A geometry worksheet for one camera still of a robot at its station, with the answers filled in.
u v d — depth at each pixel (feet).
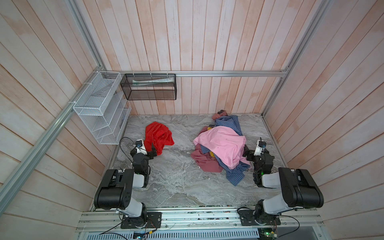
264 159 2.21
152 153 2.77
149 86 3.42
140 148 2.50
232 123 3.61
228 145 2.77
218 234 2.30
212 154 2.82
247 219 2.40
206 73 3.18
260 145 2.52
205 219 2.48
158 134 3.28
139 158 2.30
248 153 2.71
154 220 2.40
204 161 2.94
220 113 3.90
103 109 2.21
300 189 1.48
